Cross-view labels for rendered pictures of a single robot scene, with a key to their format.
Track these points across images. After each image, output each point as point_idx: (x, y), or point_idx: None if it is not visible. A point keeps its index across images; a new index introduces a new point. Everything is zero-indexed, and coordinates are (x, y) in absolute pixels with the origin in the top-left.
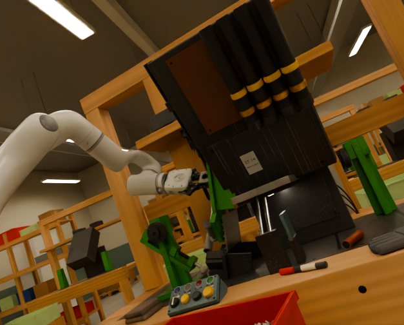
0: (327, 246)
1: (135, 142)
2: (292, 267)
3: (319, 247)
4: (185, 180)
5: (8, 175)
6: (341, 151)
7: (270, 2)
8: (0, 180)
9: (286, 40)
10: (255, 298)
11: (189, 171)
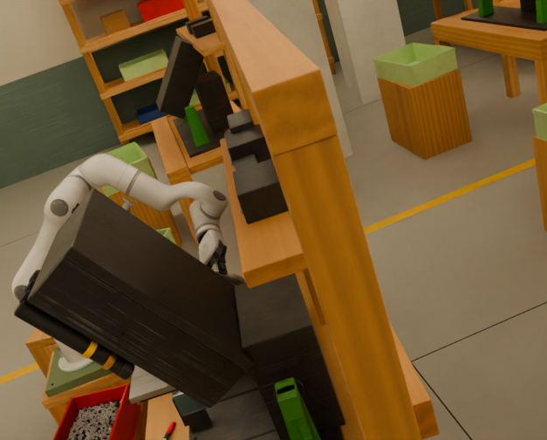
0: (229, 436)
1: (220, 140)
2: (167, 431)
3: (234, 429)
4: (203, 260)
5: (51, 240)
6: (274, 388)
7: (27, 319)
8: (47, 244)
9: (62, 342)
10: (111, 435)
11: (211, 250)
